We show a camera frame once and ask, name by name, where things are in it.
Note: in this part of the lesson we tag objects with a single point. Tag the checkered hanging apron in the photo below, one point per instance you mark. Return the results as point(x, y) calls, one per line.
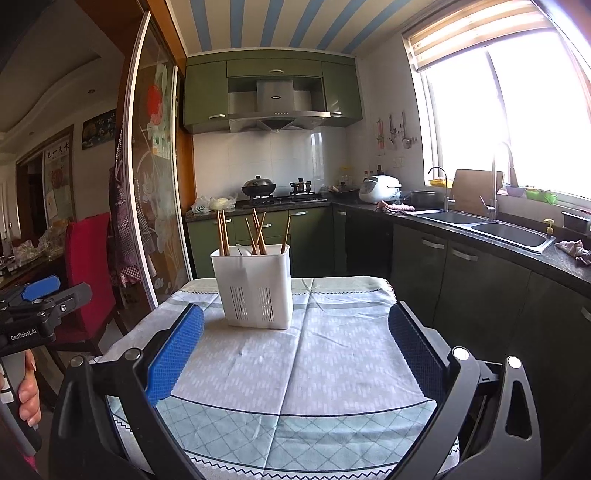
point(126, 265)

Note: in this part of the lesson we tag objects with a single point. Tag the wooden cutting board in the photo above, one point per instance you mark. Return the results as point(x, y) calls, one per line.
point(467, 187)

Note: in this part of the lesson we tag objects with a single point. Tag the light patterned tablecloth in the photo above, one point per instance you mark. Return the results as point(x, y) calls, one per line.
point(330, 397)

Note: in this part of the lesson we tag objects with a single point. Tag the chrome kitchen faucet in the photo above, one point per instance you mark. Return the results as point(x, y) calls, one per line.
point(491, 207)

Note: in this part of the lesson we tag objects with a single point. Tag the white rice cooker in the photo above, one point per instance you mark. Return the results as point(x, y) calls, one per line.
point(375, 189)

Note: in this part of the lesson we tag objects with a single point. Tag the wooden chopstick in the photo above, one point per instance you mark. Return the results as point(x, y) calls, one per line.
point(224, 234)
point(258, 233)
point(218, 219)
point(259, 230)
point(286, 235)
point(252, 240)

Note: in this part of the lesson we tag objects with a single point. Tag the glass sliding door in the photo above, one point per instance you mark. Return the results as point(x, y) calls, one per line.
point(150, 166)

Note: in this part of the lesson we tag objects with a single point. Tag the small steel pot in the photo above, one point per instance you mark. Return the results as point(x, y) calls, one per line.
point(301, 187)

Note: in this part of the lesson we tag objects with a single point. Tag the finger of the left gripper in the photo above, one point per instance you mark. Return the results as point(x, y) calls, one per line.
point(68, 301)
point(40, 288)

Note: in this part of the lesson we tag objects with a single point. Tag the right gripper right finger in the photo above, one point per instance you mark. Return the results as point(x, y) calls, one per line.
point(485, 423)

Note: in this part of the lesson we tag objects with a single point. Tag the green upper cabinets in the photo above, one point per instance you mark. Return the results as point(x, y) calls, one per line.
point(206, 87)

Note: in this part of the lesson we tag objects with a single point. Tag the steel range hood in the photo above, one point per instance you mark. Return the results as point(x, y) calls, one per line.
point(274, 104)

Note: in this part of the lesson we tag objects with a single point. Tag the white plastic bags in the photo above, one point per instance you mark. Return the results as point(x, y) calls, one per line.
point(205, 204)

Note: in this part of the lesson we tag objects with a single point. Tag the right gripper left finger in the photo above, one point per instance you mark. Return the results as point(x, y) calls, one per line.
point(85, 443)

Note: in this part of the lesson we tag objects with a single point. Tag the black wok with lid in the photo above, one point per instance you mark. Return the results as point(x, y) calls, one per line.
point(258, 187)

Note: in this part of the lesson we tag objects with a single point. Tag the green kitchen cabinets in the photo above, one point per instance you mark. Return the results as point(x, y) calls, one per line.
point(317, 240)

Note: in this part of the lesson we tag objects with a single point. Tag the steel kitchen sink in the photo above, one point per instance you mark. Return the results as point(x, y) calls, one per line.
point(508, 233)

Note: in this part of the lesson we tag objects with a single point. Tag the red upholstered wooden chair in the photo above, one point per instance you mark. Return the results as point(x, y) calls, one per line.
point(86, 261)

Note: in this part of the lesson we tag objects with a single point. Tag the white plastic utensil holder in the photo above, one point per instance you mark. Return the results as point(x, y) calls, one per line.
point(255, 290)

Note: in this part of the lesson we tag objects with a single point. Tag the person left hand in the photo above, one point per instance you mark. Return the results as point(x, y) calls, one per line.
point(29, 410)

